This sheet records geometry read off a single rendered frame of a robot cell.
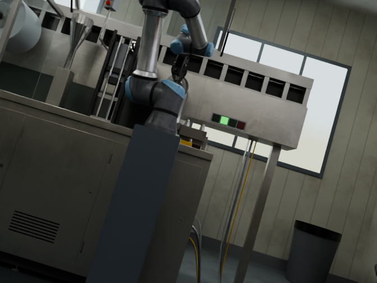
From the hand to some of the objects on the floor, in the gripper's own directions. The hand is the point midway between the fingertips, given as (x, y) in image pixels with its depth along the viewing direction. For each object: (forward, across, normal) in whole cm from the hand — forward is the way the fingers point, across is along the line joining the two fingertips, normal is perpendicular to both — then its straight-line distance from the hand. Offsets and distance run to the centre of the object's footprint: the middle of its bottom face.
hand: (176, 81), depth 218 cm
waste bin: (+214, -172, -13) cm, 275 cm away
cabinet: (+89, +93, +92) cm, 158 cm away
